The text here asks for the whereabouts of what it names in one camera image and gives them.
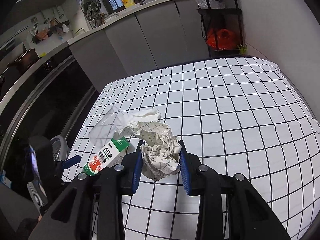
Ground green white medicine box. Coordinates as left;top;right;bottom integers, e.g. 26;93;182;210
84;137;130;176

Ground clear plastic cup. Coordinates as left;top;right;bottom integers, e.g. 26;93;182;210
88;106;129;148

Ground checkered paper ball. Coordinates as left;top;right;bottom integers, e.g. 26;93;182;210
117;121;182;181

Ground white tissue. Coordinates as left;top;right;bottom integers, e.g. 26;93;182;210
124;108;161;129

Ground grey perforated trash basket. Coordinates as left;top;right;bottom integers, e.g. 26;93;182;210
50;135;70;161

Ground grey kitchen cabinets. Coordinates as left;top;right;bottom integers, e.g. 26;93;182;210
68;0;209;92

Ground blue energy label sticker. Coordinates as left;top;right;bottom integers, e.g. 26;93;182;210
1;171;12;188

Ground black built-in oven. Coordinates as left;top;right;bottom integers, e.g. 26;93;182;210
1;47;97;181

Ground white black grid tablecloth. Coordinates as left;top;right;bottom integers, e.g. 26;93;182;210
63;57;319;239

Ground brown cooking pot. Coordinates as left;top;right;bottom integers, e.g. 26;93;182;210
7;49;39;69

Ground small desk fan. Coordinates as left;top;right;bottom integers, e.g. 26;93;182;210
81;0;102;28

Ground yellow detergent bottle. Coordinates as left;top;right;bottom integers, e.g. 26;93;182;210
121;0;135;8

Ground red plastic bag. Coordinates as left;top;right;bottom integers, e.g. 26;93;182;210
206;29;240;50

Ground black metal shelf rack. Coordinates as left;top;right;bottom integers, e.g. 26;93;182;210
197;0;247;58

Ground clear plastic bag on shelf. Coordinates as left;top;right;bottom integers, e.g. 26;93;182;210
195;0;225;9

